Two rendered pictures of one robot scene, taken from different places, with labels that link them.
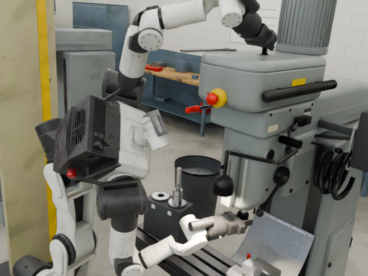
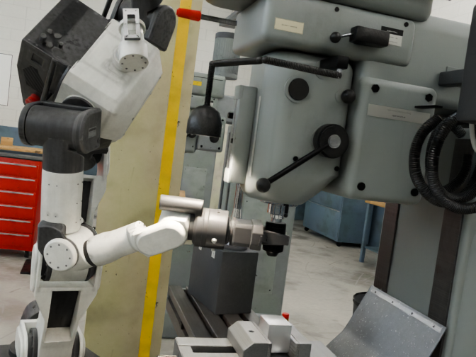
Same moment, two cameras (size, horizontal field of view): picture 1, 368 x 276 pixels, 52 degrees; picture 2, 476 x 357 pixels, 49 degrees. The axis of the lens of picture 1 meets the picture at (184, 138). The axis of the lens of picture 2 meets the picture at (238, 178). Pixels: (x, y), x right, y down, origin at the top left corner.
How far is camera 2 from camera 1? 0.99 m
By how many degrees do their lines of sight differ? 32
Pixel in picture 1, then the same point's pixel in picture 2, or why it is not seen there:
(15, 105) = (128, 144)
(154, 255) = (102, 240)
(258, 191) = (275, 154)
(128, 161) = (87, 77)
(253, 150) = (268, 76)
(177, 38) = not seen: hidden behind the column
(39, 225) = (128, 319)
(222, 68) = not seen: outside the picture
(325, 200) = (465, 248)
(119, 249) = (44, 203)
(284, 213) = (406, 288)
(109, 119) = (83, 25)
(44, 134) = not seen: hidden behind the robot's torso
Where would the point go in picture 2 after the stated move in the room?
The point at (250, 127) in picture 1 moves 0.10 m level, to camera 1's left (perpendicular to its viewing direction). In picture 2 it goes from (256, 27) to (214, 27)
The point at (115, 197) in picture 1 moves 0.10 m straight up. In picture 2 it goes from (42, 110) to (47, 64)
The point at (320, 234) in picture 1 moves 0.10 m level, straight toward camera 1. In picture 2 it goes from (460, 329) to (433, 334)
